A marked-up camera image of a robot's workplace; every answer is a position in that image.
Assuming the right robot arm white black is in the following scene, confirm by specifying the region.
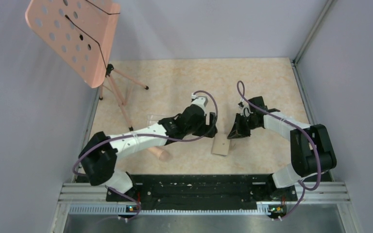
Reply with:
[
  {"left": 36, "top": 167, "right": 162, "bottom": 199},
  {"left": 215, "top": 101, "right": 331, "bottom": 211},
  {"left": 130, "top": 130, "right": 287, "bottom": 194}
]
[{"left": 227, "top": 96, "right": 337, "bottom": 200}]

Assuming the pink wooden cylinder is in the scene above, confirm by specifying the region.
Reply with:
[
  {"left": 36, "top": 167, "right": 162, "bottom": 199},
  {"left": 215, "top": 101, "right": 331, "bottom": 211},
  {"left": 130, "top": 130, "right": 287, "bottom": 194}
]
[{"left": 147, "top": 147, "right": 172, "bottom": 162}]

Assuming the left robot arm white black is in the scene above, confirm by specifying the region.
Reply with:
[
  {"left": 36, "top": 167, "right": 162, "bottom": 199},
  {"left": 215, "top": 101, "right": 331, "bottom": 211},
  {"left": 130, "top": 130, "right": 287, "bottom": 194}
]
[{"left": 72, "top": 104, "right": 218, "bottom": 201}]

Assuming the clear plastic box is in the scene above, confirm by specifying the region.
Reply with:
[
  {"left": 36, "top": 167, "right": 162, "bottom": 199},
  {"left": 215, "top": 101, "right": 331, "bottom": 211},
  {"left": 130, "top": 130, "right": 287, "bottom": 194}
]
[{"left": 146, "top": 114, "right": 176, "bottom": 126}]

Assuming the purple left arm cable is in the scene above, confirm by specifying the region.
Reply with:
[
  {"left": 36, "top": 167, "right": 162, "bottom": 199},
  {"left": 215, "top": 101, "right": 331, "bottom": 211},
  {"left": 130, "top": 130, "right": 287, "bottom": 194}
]
[{"left": 72, "top": 90, "right": 220, "bottom": 213}]

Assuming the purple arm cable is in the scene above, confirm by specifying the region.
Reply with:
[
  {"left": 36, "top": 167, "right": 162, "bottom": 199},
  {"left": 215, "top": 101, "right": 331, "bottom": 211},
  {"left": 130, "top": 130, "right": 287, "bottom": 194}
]
[
  {"left": 72, "top": 90, "right": 220, "bottom": 213},
  {"left": 237, "top": 81, "right": 322, "bottom": 219}
]

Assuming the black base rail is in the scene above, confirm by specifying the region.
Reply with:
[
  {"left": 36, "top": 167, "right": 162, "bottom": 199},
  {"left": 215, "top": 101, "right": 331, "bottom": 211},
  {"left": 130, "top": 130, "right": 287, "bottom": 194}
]
[{"left": 106, "top": 174, "right": 301, "bottom": 211}]

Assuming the aluminium frame rail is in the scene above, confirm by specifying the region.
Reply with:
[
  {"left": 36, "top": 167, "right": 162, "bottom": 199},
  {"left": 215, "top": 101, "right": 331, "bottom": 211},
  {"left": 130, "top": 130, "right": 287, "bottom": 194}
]
[{"left": 50, "top": 180, "right": 361, "bottom": 233}]

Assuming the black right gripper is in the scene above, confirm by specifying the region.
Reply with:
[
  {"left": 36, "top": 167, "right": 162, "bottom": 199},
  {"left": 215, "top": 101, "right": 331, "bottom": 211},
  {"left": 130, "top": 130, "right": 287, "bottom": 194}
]
[{"left": 228, "top": 113, "right": 260, "bottom": 139}]

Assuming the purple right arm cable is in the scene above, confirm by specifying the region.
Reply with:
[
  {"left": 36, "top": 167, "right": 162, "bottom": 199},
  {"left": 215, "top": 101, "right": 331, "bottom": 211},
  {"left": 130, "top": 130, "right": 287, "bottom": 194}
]
[{"left": 237, "top": 81, "right": 322, "bottom": 219}]

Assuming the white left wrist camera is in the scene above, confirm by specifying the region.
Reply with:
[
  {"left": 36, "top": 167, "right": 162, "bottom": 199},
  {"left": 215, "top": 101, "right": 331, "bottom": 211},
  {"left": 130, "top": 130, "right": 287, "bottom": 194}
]
[{"left": 191, "top": 93, "right": 208, "bottom": 111}]

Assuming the pink perforated music stand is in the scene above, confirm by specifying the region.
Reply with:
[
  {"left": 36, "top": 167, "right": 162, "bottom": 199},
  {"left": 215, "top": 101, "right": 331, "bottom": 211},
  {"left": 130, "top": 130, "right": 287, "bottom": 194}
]
[{"left": 25, "top": 0, "right": 149, "bottom": 131}]

